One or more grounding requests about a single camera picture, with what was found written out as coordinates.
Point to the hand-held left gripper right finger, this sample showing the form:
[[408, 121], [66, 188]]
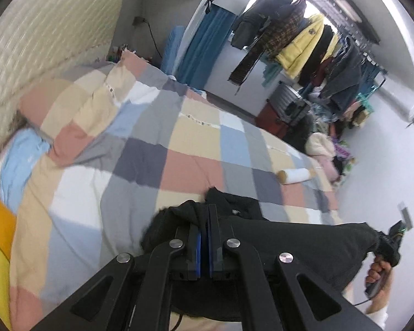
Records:
[[212, 251]]

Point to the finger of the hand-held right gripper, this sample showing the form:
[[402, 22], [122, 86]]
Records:
[[382, 243]]

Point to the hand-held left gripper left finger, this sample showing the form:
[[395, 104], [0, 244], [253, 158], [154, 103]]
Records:
[[198, 251]]

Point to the black zip jacket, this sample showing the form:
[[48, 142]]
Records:
[[296, 248]]

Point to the person's right forearm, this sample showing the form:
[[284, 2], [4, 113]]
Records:
[[381, 303]]

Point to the pile of mixed clothes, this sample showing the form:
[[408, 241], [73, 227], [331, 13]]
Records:
[[334, 148]]

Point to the hanging dark blue clothes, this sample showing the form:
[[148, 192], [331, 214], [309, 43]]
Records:
[[369, 70]]

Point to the metal clothes rack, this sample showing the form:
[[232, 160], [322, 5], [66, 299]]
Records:
[[348, 7]]

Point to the person's right hand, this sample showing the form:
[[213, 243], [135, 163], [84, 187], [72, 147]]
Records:
[[377, 269]]

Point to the pastel checkered duvet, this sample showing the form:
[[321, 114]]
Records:
[[141, 165]]

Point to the white paper roll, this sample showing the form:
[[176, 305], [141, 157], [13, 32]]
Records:
[[296, 176]]

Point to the cream fleece blanket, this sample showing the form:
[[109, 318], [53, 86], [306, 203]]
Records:
[[319, 144]]

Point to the white air conditioner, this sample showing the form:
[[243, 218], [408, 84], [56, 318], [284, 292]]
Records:
[[398, 101]]

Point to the green clip sock hanger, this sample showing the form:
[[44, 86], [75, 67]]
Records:
[[364, 105]]

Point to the grey ribbed suitcase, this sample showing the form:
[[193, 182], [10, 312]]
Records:
[[286, 107]]

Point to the hanging denim jacket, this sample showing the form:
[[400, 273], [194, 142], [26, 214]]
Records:
[[345, 72]]

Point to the hanging dark red garment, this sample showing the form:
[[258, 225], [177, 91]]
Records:
[[322, 70]]

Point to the teal scarf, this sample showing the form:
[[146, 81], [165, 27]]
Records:
[[272, 74]]

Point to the hanging slim black coat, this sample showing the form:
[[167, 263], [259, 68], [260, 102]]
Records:
[[319, 58]]

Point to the light blue bed sheet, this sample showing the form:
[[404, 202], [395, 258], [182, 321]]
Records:
[[20, 165]]

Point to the blue upright board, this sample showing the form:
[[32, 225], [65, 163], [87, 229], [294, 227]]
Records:
[[172, 50]]

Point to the blue curtain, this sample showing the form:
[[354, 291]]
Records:
[[207, 48]]

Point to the pastel checkered pillow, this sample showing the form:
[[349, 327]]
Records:
[[55, 107]]

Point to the hanging yellow jacket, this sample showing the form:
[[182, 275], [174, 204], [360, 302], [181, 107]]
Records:
[[303, 48]]

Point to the colourful bedside clutter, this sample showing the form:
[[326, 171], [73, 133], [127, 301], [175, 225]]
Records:
[[116, 52]]

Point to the hanging plaid coat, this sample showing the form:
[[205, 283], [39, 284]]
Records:
[[279, 38]]

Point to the grey wardrobe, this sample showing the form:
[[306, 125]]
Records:
[[169, 3]]

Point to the cream quilted headboard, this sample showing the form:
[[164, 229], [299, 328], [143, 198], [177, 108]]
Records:
[[38, 41]]

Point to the black wall plug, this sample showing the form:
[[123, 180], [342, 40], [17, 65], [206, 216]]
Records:
[[138, 20]]

